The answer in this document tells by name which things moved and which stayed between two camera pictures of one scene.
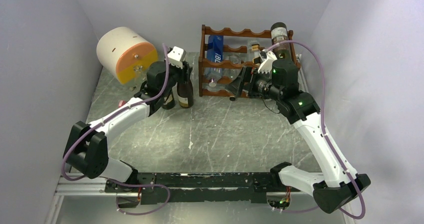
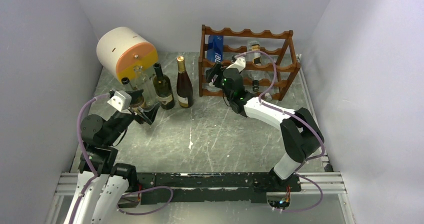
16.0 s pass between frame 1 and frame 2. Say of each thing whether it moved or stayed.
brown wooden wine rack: stayed
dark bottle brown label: moved
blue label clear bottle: stayed
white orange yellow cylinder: stayed
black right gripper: moved
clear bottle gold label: stayed
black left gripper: moved
